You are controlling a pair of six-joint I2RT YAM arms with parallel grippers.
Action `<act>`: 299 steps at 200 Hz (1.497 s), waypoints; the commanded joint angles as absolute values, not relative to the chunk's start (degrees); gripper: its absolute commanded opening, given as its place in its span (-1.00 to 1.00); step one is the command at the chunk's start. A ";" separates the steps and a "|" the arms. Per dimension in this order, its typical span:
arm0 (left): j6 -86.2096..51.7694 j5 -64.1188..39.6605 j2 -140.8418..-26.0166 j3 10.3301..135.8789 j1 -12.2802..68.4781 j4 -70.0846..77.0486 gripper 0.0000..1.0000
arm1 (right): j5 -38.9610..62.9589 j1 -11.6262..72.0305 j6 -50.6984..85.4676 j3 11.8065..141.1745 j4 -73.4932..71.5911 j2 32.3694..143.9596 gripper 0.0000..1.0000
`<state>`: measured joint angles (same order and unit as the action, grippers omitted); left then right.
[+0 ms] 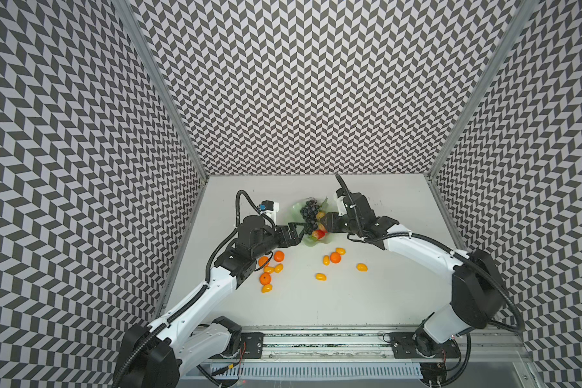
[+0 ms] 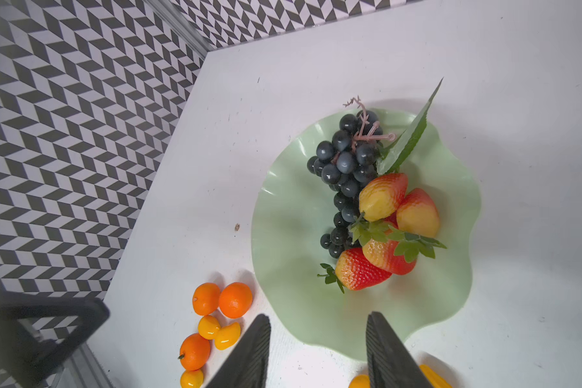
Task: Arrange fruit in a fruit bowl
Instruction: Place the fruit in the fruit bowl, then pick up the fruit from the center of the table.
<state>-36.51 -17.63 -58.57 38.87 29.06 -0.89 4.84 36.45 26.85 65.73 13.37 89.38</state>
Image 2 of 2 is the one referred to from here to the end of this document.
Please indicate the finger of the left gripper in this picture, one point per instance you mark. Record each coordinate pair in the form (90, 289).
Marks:
(25, 355)

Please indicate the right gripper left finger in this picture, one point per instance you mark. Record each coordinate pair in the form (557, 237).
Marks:
(247, 366)

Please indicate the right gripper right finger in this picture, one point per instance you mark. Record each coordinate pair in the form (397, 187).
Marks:
(389, 362)

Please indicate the orange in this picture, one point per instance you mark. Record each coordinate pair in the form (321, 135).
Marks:
(235, 300)
(205, 299)
(194, 352)
(360, 381)

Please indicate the strawberry red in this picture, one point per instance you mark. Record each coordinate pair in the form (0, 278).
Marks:
(353, 272)

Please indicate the green wavy glass bowl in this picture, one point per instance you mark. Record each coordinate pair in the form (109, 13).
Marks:
(294, 209)

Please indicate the dark grape bunch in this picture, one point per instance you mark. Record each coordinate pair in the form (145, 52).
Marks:
(359, 152)

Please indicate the yellow kumquat left upper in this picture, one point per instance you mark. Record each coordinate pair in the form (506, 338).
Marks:
(227, 336)

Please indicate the yellow kumquat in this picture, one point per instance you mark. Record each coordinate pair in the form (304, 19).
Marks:
(192, 379)
(434, 378)
(227, 336)
(208, 327)

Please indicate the yellow kumquat right upper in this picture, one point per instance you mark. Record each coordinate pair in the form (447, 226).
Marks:
(434, 378)

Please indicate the yellow kumquat left middle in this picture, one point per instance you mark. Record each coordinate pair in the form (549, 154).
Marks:
(208, 327)

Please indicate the yellow kumquat left bottom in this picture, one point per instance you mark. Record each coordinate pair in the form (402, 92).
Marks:
(192, 379)

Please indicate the left corner aluminium post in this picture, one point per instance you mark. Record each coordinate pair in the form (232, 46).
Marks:
(172, 14)

